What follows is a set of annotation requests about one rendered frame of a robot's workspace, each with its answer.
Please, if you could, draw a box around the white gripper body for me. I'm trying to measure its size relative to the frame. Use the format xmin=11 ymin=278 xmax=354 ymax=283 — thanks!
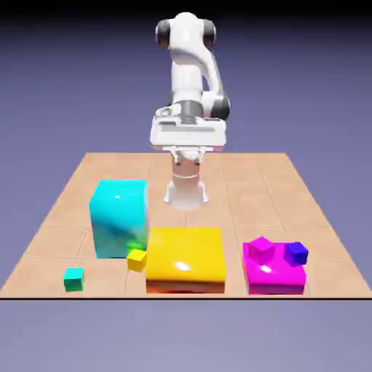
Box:
xmin=149 ymin=116 xmax=227 ymax=153

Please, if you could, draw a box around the small yellow cube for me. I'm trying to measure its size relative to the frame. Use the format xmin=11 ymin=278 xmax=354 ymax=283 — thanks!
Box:
xmin=126 ymin=248 xmax=148 ymax=273

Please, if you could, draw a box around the small magenta cube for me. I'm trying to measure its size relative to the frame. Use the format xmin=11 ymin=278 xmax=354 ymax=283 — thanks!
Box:
xmin=248 ymin=235 xmax=276 ymax=264

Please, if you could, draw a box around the small blue cube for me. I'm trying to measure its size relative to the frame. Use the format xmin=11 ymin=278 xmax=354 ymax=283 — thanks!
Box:
xmin=283 ymin=241 xmax=310 ymax=267

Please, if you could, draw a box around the small teal cube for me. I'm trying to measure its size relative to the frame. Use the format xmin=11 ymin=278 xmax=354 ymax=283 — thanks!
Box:
xmin=63 ymin=267 xmax=86 ymax=293

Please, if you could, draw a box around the large cyan box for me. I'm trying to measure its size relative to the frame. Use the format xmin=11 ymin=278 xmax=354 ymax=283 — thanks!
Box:
xmin=89 ymin=179 xmax=150 ymax=259

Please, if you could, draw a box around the large yellow box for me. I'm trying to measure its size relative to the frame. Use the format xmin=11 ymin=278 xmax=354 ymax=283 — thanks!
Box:
xmin=145 ymin=227 xmax=227 ymax=294

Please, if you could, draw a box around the large magenta box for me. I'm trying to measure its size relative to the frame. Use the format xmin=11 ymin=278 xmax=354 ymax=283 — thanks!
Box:
xmin=242 ymin=241 xmax=307 ymax=296

